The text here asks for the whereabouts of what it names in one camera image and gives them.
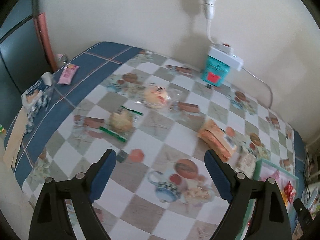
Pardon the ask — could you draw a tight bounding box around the peach striped snack packet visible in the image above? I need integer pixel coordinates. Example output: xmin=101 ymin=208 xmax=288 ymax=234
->
xmin=197 ymin=119 xmax=237 ymax=163

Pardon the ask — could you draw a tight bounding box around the round bun clear wrapper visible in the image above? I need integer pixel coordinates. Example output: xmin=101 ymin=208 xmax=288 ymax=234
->
xmin=135 ymin=83 xmax=184 ymax=109

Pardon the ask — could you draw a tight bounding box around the teal box with red label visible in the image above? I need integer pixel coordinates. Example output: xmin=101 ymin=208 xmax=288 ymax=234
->
xmin=201 ymin=56 xmax=230 ymax=87

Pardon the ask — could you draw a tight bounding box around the teal rimmed white tray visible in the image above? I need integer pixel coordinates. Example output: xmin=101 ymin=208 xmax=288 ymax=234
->
xmin=237 ymin=159 xmax=299 ymax=239

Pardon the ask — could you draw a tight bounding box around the white power cable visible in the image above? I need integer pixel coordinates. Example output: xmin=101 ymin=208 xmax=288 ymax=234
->
xmin=241 ymin=66 xmax=274 ymax=108

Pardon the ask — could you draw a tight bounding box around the pink snack packet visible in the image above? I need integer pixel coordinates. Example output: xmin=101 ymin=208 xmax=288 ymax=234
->
xmin=261 ymin=170 xmax=281 ymax=184

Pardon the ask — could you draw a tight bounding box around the round cake green wrapper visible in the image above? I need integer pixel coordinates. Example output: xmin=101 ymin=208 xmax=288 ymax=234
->
xmin=99 ymin=106 xmax=144 ymax=142

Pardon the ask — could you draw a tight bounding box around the orange yellow snack packet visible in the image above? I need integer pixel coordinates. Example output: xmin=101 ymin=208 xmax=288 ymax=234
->
xmin=281 ymin=191 xmax=289 ymax=206

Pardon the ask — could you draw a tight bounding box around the white lamp socket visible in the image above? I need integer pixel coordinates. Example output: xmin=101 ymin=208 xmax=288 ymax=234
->
xmin=203 ymin=0 xmax=216 ymax=20

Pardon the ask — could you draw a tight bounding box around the white power strip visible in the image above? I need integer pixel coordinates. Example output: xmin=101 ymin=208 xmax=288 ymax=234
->
xmin=208 ymin=46 xmax=244 ymax=71

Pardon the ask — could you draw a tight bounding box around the small pink packet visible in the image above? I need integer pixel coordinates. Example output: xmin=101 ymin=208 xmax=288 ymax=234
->
xmin=58 ymin=63 xmax=80 ymax=85

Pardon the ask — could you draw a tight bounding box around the blue white patterned bag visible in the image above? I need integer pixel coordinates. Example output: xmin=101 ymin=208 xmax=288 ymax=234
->
xmin=21 ymin=72 xmax=55 ymax=134

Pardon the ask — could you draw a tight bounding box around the checkered tablecloth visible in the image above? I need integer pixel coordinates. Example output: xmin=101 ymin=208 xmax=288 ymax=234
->
xmin=14 ymin=42 xmax=297 ymax=239

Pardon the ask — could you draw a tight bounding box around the small red candy wrapper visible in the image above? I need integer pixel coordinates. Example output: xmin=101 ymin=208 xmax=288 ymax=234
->
xmin=284 ymin=181 xmax=296 ymax=204

